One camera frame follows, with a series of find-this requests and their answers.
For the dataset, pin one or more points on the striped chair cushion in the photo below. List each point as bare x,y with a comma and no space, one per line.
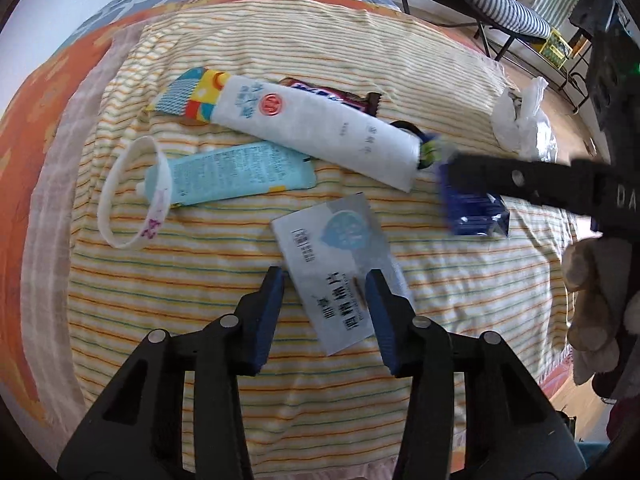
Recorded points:
500,5

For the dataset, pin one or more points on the dark brown chocolate bar wrapper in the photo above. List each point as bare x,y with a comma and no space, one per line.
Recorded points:
325,94

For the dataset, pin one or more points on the small green wrapper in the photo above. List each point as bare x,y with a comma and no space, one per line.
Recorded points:
431,152

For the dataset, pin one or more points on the grey sachet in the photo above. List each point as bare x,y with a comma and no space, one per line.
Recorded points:
340,240

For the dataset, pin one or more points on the yellow green crate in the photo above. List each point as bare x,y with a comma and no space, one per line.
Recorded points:
552,47

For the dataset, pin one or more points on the blue packet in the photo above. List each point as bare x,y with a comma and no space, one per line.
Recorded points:
475,220

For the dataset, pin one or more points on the white packet with colourful end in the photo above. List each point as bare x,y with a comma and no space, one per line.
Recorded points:
310,125

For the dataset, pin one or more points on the dark cloth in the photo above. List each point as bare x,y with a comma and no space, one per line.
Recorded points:
622,400

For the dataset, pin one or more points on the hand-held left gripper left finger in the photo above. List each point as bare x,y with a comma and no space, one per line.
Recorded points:
267,310

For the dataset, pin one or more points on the light blue tube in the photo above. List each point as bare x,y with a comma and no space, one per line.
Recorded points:
230,170

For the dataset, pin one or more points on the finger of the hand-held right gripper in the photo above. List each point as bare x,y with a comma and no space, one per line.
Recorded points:
515,177

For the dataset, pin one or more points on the striped yellow towel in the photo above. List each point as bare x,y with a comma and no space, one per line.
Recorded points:
325,410

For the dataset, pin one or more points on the white wristband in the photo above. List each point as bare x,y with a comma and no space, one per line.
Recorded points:
151,224

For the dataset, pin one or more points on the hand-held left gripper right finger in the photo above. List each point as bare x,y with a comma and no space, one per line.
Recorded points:
380,320

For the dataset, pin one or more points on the white plastic bag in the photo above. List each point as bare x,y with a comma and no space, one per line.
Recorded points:
520,125

